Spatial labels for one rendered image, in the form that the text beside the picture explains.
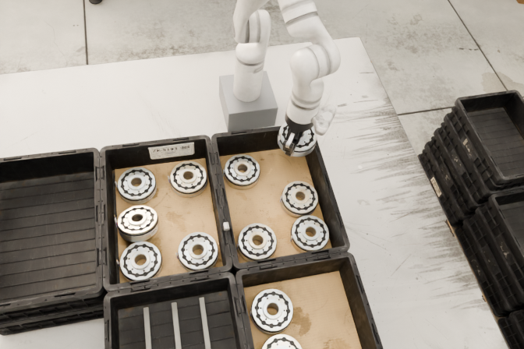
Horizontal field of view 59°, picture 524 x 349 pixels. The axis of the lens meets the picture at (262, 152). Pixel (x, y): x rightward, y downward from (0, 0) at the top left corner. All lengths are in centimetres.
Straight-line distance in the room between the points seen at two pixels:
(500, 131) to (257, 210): 126
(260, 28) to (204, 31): 163
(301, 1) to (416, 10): 249
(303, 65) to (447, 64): 225
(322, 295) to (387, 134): 70
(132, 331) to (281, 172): 58
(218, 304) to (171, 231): 23
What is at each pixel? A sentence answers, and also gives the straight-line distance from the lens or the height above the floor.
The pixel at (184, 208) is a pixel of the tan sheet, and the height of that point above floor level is 83.
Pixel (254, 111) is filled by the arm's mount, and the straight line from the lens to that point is 154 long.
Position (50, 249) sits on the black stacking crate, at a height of 83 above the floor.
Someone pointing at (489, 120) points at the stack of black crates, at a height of 49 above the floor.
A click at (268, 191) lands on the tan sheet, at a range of 135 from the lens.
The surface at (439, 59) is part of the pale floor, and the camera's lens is 315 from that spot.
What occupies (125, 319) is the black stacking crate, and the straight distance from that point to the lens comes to 124.
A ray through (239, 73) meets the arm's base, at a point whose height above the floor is 93.
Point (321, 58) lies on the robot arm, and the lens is 97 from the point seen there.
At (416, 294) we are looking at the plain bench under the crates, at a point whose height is 70.
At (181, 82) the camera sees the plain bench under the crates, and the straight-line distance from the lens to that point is 175.
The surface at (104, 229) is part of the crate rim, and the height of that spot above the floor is 93.
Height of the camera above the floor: 202
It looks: 57 degrees down
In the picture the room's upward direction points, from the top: 10 degrees clockwise
